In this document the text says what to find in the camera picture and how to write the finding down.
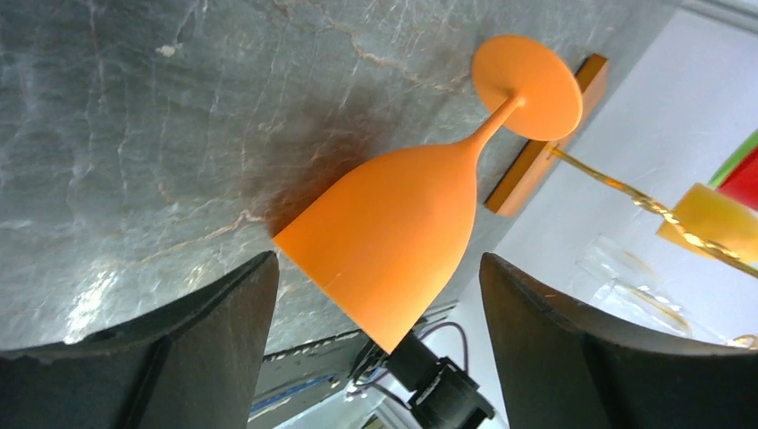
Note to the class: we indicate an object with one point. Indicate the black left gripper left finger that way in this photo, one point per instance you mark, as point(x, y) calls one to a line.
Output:
point(193, 363)

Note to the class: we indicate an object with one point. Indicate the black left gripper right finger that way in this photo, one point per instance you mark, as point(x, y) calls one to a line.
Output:
point(565, 364)

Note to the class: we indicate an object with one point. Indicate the orange wine glass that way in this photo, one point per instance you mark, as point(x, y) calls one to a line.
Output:
point(384, 240)

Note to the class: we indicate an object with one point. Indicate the green wine glass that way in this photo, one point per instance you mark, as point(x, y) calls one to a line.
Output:
point(745, 149)

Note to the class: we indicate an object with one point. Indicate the red wine glass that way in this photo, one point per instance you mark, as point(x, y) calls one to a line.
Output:
point(741, 185)

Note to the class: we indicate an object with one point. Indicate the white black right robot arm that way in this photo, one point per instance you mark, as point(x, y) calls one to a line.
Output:
point(443, 395)

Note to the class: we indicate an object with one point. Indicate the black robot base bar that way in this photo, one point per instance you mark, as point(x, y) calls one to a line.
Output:
point(337, 382)

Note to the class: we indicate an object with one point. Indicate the clear wine glass lower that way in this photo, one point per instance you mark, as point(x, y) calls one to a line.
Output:
point(623, 285)

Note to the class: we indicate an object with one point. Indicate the yellow wine glass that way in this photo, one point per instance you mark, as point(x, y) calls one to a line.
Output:
point(713, 216)

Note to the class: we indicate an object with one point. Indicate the wooden rack base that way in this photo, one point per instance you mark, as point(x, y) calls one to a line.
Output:
point(536, 160)

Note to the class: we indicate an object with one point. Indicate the gold wire glass rack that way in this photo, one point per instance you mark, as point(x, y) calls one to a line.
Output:
point(651, 205)

